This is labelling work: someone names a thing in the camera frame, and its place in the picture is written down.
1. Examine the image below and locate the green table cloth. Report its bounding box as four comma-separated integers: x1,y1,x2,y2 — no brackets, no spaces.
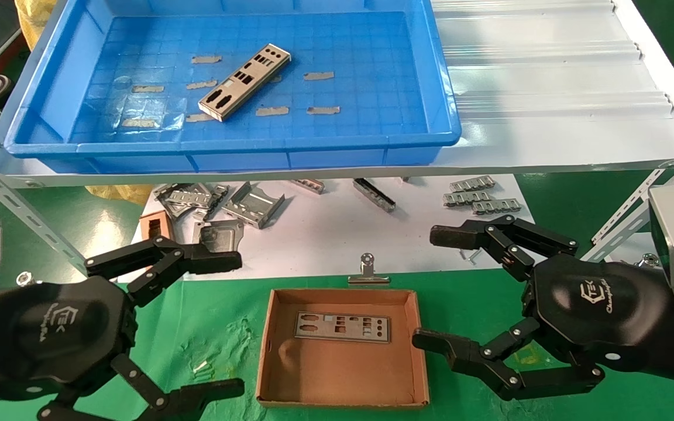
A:
0,266,674,421

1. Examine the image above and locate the metal io shield plate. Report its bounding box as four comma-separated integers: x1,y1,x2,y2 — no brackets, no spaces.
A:
294,311,391,344
198,44,291,122

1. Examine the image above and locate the white metal rack shelf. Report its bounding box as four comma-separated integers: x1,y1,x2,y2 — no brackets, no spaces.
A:
0,0,674,189

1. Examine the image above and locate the u-shaped metal bracket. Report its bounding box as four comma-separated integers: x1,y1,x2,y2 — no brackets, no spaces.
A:
222,181,286,230

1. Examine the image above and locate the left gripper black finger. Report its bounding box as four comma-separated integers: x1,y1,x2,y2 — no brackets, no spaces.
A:
85,237,243,308

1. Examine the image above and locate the dark metal bar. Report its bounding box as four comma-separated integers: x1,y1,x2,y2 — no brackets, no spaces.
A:
353,178,397,212

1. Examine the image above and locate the flat square metal bracket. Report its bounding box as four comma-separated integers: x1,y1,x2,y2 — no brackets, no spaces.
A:
192,220,245,254

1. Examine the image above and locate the blue plastic tray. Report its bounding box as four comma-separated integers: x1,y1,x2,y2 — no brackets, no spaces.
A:
0,0,462,174

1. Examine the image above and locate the slotted metal angle brace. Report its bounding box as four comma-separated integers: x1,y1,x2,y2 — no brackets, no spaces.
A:
580,153,674,264
0,146,91,270

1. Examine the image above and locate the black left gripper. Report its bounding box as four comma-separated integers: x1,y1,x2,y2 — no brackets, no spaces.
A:
0,275,246,421

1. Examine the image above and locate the small bent metal bracket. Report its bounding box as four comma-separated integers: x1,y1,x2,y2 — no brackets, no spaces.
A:
195,184,231,222

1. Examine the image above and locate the small metal clip part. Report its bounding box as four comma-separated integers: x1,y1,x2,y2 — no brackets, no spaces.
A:
290,178,325,195

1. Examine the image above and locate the brown cardboard box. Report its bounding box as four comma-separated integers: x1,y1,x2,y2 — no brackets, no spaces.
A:
256,288,430,408

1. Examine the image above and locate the white paper sheet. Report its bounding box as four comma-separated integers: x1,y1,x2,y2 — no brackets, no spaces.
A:
118,174,539,283

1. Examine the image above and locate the slotted metal clip strip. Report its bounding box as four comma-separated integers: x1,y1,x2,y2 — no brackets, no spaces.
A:
442,190,490,206
449,175,496,192
472,199,522,216

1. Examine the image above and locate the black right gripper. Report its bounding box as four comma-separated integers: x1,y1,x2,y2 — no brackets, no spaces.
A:
412,215,671,402

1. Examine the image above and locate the small brown cardboard tray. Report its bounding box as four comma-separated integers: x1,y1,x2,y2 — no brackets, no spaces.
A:
139,210,176,241

